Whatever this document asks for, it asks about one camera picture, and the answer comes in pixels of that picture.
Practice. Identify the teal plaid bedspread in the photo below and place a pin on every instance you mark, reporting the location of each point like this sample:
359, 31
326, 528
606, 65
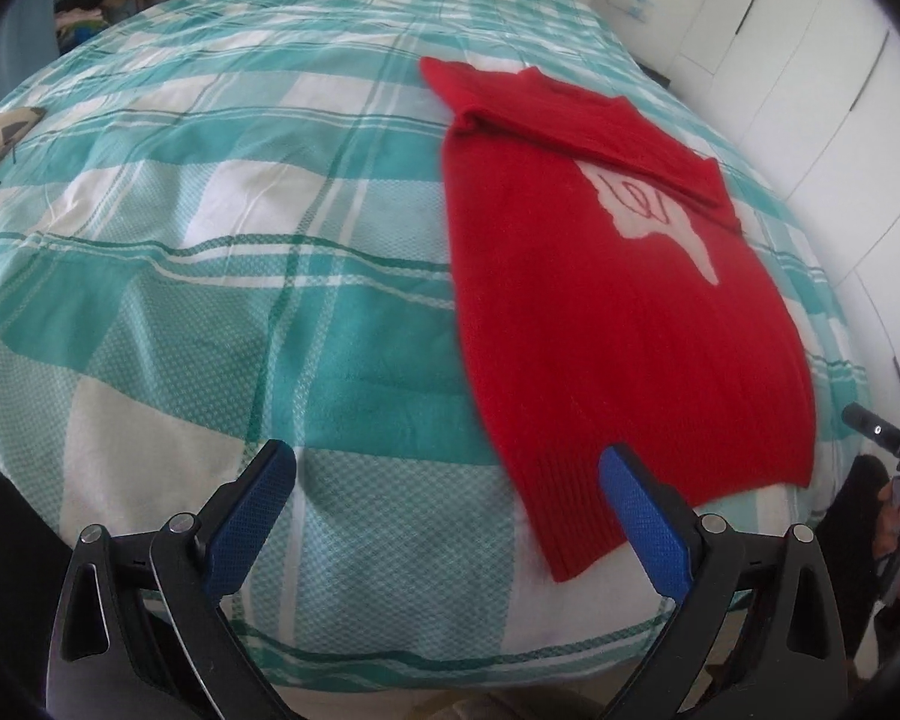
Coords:
229, 227

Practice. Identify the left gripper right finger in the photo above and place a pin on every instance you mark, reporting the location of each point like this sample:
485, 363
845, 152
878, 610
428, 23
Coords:
789, 660

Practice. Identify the wall switch panel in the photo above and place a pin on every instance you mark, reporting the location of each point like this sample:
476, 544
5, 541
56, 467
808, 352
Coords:
638, 10

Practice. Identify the person's right hand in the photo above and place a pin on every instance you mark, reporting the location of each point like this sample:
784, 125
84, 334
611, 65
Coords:
887, 530

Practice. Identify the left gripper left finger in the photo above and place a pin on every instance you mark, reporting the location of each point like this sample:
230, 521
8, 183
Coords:
139, 631

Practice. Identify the white wardrobe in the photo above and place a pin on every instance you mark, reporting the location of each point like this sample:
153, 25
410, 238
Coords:
810, 91

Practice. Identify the red sweater with white motif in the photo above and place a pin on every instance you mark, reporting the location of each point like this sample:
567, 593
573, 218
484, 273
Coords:
606, 295

